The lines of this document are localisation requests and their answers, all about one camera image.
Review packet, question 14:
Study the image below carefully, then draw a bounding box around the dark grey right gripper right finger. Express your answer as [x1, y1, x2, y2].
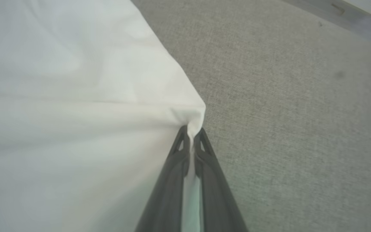
[193, 128, 249, 232]

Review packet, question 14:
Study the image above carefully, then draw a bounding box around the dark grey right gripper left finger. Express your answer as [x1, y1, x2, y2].
[135, 126, 191, 232]

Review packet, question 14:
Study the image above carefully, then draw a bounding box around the white and blue garment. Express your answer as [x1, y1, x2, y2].
[0, 0, 206, 232]

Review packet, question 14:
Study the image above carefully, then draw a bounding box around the grey fabric sofa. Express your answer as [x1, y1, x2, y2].
[131, 0, 371, 232]

